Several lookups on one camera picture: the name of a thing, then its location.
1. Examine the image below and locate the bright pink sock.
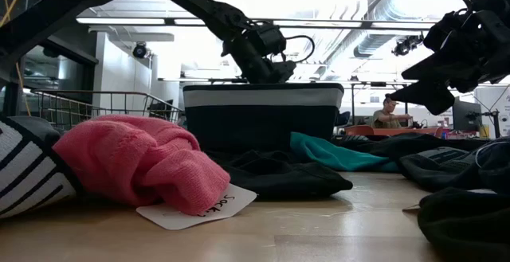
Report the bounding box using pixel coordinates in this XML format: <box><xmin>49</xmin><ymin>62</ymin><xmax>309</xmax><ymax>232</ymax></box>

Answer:
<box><xmin>52</xmin><ymin>114</ymin><xmax>231</xmax><ymax>217</ymax></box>

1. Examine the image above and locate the black round ceiling lamp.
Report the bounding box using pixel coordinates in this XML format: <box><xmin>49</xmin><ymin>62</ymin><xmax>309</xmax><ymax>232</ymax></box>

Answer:
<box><xmin>132</xmin><ymin>41</ymin><xmax>149</xmax><ymax>60</ymax></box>

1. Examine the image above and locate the teal sock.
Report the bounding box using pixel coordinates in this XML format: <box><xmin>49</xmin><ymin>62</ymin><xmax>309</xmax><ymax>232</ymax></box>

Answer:
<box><xmin>289</xmin><ymin>131</ymin><xmax>399</xmax><ymax>174</ymax></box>

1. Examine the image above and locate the black computer monitor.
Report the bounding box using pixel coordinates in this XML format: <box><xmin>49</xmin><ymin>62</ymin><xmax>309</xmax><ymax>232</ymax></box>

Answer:
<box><xmin>452</xmin><ymin>98</ymin><xmax>483</xmax><ymax>132</ymax></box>

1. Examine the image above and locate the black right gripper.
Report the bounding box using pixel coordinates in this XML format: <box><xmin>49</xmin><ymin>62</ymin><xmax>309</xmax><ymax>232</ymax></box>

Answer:
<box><xmin>388</xmin><ymin>9</ymin><xmax>510</xmax><ymax>115</ymax></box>

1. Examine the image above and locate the metal wire basket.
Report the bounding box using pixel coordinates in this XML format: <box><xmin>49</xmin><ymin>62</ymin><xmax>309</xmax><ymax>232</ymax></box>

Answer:
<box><xmin>31</xmin><ymin>89</ymin><xmax>184</xmax><ymax>131</ymax></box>

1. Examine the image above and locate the black ceiling lamp cluster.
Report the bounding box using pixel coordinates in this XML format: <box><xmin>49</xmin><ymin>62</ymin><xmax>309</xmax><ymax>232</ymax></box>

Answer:
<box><xmin>391</xmin><ymin>33</ymin><xmax>426</xmax><ymax>57</ymax></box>

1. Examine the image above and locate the black workstation frame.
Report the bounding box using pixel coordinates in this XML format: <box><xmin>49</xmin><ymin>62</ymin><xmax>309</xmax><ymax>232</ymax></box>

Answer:
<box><xmin>349</xmin><ymin>80</ymin><xmax>410</xmax><ymax>124</ymax></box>

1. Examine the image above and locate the red small basket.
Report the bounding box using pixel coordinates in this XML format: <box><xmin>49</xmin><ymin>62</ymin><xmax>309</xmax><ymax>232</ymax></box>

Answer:
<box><xmin>344</xmin><ymin>124</ymin><xmax>444</xmax><ymax>139</ymax></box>

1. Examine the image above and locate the black shirt cloth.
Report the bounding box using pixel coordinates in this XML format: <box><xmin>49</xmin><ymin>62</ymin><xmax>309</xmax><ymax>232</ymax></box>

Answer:
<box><xmin>205</xmin><ymin>148</ymin><xmax>354</xmax><ymax>199</ymax></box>

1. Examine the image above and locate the LED light bar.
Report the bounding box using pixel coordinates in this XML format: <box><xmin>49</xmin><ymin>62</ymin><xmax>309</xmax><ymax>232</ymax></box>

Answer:
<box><xmin>75</xmin><ymin>17</ymin><xmax>439</xmax><ymax>31</ymax></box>

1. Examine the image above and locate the grey briefs white waistband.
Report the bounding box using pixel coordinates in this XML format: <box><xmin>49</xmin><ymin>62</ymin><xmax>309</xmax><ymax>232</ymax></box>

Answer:
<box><xmin>0</xmin><ymin>114</ymin><xmax>80</xmax><ymax>220</ymax></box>

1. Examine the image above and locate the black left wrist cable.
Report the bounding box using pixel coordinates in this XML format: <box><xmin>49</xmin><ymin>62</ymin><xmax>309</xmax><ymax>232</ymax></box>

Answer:
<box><xmin>278</xmin><ymin>34</ymin><xmax>316</xmax><ymax>65</ymax></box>

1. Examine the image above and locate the navy white-striped fabric bin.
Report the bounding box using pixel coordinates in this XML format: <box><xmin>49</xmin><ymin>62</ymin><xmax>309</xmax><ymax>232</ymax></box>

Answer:
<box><xmin>182</xmin><ymin>82</ymin><xmax>345</xmax><ymax>155</ymax></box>

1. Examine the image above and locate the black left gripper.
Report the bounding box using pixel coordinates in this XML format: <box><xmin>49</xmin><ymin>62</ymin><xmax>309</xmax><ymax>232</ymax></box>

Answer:
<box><xmin>222</xmin><ymin>30</ymin><xmax>298</xmax><ymax>84</ymax></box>

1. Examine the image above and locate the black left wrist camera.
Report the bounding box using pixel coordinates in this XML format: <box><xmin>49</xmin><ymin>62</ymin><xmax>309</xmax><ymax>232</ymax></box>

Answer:
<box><xmin>249</xmin><ymin>23</ymin><xmax>287</xmax><ymax>58</ymax></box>

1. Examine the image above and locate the white handwritten socks label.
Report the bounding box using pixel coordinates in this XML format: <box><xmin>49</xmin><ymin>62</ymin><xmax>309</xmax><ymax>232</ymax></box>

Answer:
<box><xmin>135</xmin><ymin>182</ymin><xmax>258</xmax><ymax>231</ymax></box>

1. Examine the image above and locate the black briefs grey waistband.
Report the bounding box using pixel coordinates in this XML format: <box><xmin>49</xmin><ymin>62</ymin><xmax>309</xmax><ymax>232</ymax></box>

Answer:
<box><xmin>398</xmin><ymin>136</ymin><xmax>510</xmax><ymax>262</ymax></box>

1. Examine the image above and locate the yellow cable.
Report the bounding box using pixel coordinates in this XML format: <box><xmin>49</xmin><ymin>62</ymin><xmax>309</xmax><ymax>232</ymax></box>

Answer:
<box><xmin>0</xmin><ymin>0</ymin><xmax>32</xmax><ymax>115</ymax></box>

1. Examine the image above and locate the person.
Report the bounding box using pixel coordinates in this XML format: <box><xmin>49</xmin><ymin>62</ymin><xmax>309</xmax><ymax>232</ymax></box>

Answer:
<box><xmin>372</xmin><ymin>96</ymin><xmax>414</xmax><ymax>130</ymax></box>

